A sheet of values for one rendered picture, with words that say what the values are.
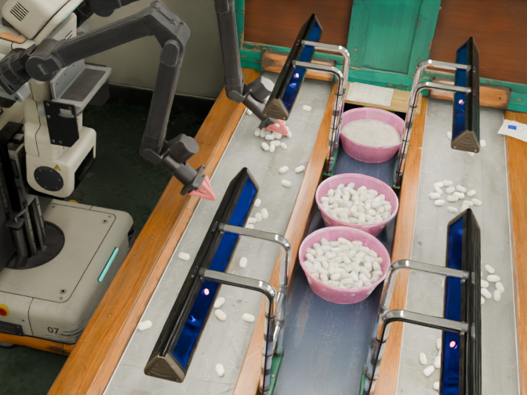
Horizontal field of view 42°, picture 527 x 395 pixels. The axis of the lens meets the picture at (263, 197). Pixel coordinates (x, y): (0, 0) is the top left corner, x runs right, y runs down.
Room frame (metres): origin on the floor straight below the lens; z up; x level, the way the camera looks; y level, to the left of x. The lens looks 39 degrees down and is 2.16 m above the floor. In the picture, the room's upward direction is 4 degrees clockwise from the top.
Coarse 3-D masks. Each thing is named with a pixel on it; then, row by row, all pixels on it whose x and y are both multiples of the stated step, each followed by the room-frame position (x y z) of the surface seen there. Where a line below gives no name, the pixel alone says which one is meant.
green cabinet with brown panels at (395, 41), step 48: (240, 0) 2.59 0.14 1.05; (288, 0) 2.56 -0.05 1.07; (336, 0) 2.53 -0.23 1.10; (384, 0) 2.49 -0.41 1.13; (432, 0) 2.44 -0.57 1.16; (480, 0) 2.42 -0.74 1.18; (240, 48) 2.59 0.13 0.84; (288, 48) 2.55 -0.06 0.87; (384, 48) 2.48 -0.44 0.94; (432, 48) 2.45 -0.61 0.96; (480, 48) 2.42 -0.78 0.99
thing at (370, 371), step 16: (432, 272) 1.07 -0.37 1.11; (448, 272) 1.07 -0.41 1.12; (464, 272) 1.07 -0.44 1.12; (384, 288) 1.10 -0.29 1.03; (384, 304) 1.09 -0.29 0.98; (384, 320) 0.95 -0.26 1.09; (400, 320) 0.93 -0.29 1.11; (416, 320) 0.93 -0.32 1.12; (432, 320) 0.93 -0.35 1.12; (448, 320) 0.93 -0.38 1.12; (384, 336) 0.94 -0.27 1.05; (368, 368) 1.09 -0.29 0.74; (368, 384) 0.95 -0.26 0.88
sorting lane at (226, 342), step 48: (240, 144) 2.05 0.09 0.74; (288, 144) 2.07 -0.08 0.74; (288, 192) 1.79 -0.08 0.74; (192, 240) 1.53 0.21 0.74; (240, 240) 1.54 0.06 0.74; (240, 288) 1.34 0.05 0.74; (144, 336) 1.15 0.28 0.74; (240, 336) 1.17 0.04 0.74; (144, 384) 1.01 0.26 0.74; (192, 384) 1.02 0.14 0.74
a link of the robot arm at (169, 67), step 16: (176, 48) 1.57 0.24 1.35; (160, 64) 1.62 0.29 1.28; (176, 64) 1.61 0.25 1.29; (160, 80) 1.62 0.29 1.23; (176, 80) 1.63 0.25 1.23; (160, 96) 1.62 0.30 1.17; (160, 112) 1.63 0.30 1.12; (160, 128) 1.63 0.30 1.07; (144, 144) 1.64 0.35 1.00; (160, 144) 1.63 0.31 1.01
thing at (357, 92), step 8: (352, 88) 2.43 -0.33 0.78; (360, 88) 2.44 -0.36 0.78; (368, 88) 2.44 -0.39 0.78; (376, 88) 2.44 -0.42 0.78; (384, 88) 2.45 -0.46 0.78; (352, 96) 2.36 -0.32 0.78; (360, 96) 2.37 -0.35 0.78; (368, 96) 2.37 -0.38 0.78; (376, 96) 2.38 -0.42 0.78; (384, 96) 2.38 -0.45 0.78; (384, 104) 2.32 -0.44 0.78
